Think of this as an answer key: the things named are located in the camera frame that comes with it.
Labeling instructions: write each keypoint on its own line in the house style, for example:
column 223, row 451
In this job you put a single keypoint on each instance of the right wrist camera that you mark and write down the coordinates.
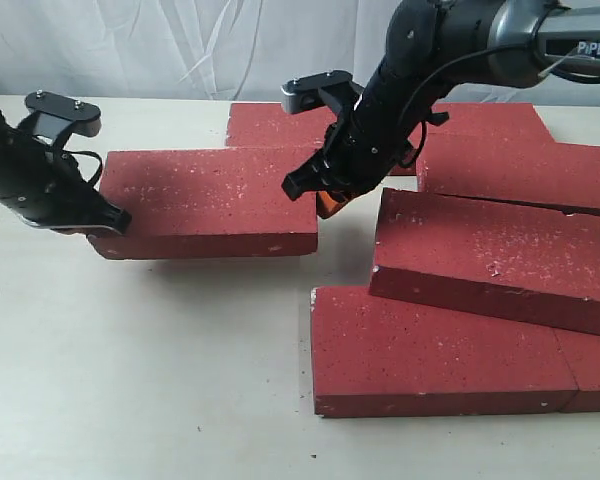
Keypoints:
column 334, row 89

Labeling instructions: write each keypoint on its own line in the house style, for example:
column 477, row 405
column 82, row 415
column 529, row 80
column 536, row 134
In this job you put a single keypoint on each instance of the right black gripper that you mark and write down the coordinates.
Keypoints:
column 357, row 159

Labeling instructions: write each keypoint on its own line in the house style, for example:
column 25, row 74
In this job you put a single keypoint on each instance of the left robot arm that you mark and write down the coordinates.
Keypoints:
column 86, row 163

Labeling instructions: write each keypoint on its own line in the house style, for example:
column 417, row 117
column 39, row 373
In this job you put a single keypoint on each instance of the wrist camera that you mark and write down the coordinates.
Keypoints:
column 334, row 89
column 56, row 118

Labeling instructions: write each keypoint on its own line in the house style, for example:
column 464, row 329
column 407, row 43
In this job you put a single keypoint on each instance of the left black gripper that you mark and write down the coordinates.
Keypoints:
column 35, row 186

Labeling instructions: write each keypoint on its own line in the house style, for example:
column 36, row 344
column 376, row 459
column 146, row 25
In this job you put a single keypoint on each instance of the red brick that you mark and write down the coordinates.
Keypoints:
column 482, row 120
column 373, row 357
column 266, row 124
column 582, row 354
column 554, row 175
column 207, row 203
column 501, row 260

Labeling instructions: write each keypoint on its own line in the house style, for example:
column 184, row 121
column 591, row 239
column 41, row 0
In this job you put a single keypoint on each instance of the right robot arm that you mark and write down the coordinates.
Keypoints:
column 431, row 47

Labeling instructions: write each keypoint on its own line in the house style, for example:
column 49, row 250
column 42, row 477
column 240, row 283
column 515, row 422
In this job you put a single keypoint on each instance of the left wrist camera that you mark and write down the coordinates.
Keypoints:
column 56, row 118

